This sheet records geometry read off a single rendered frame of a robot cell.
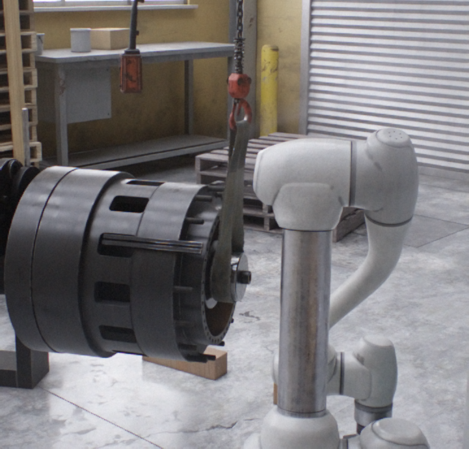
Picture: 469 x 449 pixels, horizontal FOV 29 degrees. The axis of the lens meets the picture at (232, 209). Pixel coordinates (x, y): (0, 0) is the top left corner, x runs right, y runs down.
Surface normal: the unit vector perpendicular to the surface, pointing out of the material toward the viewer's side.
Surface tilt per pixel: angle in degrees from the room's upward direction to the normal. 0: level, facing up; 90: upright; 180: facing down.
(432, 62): 60
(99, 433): 0
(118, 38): 90
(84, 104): 90
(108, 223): 45
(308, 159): 55
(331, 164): 64
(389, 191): 110
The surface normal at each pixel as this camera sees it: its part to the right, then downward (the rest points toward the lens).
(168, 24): 0.74, 0.17
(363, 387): -0.22, 0.32
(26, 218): -0.21, -0.44
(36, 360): 0.98, 0.05
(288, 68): -0.67, 0.18
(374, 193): 0.05, 0.59
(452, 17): -0.58, -0.33
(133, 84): 0.27, 0.24
